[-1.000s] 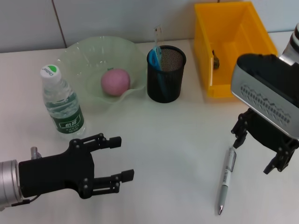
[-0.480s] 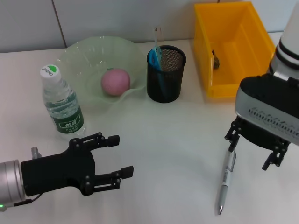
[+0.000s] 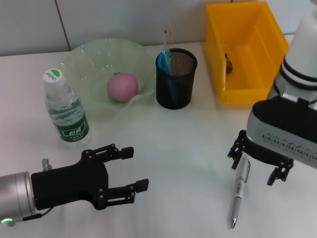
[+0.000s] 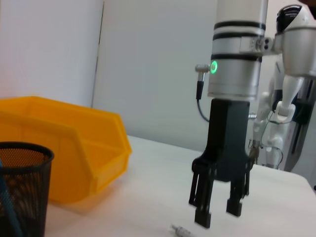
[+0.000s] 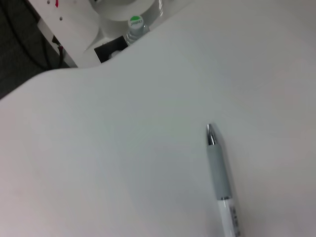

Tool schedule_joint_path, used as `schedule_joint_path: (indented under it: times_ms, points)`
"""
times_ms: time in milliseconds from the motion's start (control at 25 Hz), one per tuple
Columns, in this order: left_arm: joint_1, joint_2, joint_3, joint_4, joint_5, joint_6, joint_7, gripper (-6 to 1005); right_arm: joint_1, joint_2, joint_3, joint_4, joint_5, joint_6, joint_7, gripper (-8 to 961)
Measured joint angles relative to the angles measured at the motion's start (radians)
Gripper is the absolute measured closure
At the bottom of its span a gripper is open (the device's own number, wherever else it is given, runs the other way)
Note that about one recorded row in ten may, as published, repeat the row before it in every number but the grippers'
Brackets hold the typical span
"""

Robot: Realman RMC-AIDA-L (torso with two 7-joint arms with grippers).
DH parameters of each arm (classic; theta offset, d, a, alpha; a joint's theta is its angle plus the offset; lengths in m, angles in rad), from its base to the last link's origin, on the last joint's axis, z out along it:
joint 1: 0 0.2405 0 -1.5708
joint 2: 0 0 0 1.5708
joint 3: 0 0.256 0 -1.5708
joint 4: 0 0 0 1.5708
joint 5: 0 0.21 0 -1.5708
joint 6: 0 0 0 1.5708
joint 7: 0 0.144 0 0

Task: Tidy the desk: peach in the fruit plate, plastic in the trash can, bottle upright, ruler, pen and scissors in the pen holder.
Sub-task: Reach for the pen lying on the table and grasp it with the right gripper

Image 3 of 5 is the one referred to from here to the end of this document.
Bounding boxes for pink peach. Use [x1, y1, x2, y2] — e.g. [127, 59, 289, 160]
[106, 72, 139, 102]

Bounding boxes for blue scissors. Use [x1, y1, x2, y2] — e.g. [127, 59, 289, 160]
[158, 49, 179, 103]

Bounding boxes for yellow plastic bin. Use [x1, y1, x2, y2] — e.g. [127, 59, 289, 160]
[205, 1, 290, 105]

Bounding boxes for silver ballpoint pen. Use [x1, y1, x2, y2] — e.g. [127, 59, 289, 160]
[230, 154, 251, 229]

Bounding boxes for silver metal stud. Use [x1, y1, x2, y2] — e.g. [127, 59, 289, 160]
[41, 158, 52, 172]

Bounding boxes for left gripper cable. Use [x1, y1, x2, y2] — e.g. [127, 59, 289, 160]
[21, 206, 54, 222]

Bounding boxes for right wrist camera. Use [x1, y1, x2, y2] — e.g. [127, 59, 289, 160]
[246, 96, 317, 170]

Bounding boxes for black mesh pen holder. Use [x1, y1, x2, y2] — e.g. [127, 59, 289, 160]
[155, 48, 199, 111]

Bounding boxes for pale green glass fruit plate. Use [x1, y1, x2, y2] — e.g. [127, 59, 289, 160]
[61, 37, 158, 120]

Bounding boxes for transparent plastic ruler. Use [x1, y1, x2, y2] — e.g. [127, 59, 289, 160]
[162, 28, 174, 75]

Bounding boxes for clear bottle green label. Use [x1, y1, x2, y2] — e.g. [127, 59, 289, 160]
[41, 68, 92, 149]

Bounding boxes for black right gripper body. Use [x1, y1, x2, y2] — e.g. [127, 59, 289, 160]
[241, 130, 296, 167]

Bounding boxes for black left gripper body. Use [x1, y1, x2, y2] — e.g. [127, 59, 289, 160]
[31, 149, 111, 211]

